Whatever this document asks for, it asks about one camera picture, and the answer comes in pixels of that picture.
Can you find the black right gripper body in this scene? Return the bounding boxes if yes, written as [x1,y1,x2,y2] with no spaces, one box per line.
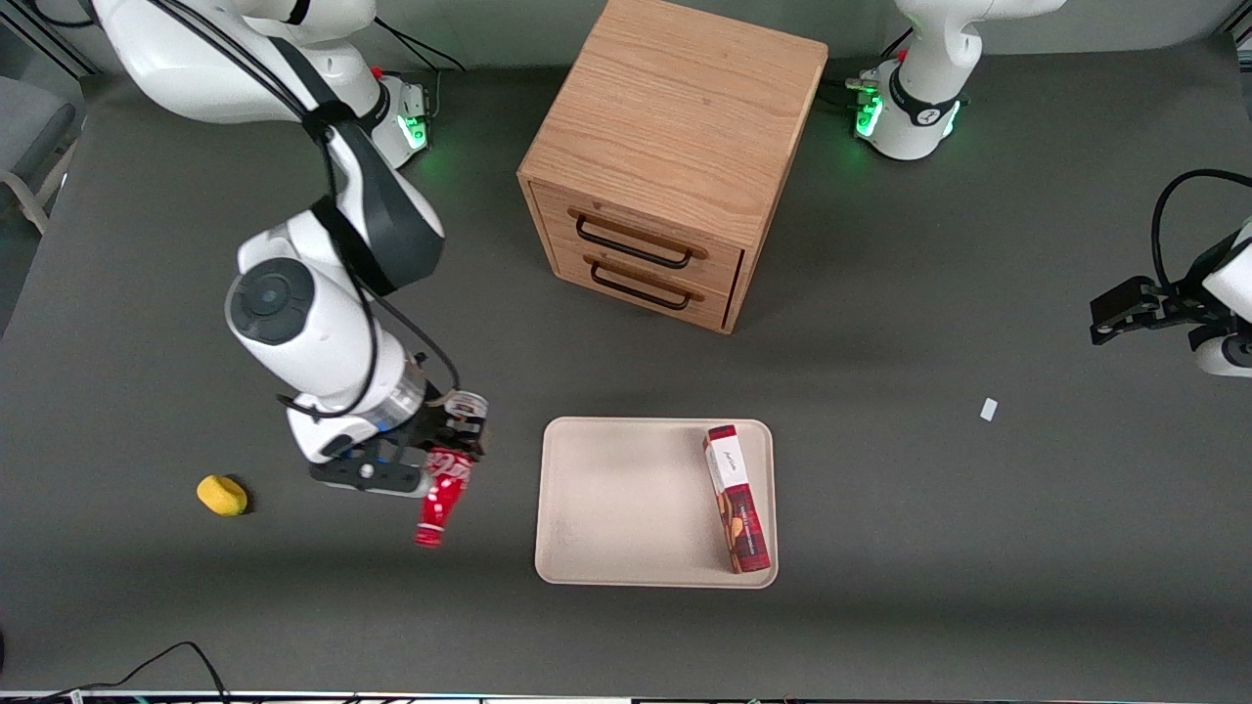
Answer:
[337,396,463,480]

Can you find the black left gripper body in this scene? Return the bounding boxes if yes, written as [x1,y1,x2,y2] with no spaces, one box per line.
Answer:
[1154,235,1238,338]

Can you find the red coke bottle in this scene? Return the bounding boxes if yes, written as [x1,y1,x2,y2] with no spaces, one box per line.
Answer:
[414,391,488,550]

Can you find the beige plastic tray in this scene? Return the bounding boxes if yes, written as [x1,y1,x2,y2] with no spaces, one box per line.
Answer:
[534,417,780,590]

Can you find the yellow sponge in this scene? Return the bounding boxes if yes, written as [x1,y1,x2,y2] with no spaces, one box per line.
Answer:
[196,474,249,517]

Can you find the wooden drawer front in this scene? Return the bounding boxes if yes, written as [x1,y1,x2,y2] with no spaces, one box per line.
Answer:
[548,240,737,330]
[531,181,746,294]

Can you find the red white cookie box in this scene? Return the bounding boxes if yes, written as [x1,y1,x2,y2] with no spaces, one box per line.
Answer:
[702,424,773,575]

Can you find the wooden drawer cabinet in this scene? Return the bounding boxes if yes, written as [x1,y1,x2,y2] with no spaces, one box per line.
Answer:
[516,0,830,336]

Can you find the grey chair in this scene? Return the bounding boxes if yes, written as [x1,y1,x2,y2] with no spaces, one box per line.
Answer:
[0,74,81,237]

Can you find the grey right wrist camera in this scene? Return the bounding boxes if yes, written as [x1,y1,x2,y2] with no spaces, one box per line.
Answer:
[309,454,432,499]

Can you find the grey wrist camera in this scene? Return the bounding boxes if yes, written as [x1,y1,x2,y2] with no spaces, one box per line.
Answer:
[309,454,432,499]
[1191,326,1252,378]

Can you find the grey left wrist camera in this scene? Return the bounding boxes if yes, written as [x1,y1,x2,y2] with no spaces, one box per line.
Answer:
[1191,326,1252,378]

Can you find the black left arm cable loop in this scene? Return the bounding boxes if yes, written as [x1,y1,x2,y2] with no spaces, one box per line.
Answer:
[1150,168,1252,290]

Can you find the black drawer handle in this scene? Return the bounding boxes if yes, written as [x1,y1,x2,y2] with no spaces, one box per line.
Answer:
[589,260,693,312]
[575,215,693,270]

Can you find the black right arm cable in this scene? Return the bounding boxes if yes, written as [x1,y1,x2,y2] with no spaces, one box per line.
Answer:
[147,0,463,421]

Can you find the black left base cables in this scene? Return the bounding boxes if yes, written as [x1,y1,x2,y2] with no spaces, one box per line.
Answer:
[820,27,913,110]

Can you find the black cable on floor edge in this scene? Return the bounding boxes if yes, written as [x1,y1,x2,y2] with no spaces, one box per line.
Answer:
[0,640,232,704]

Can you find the black right base cable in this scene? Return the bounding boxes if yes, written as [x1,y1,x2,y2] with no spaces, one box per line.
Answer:
[372,16,470,120]

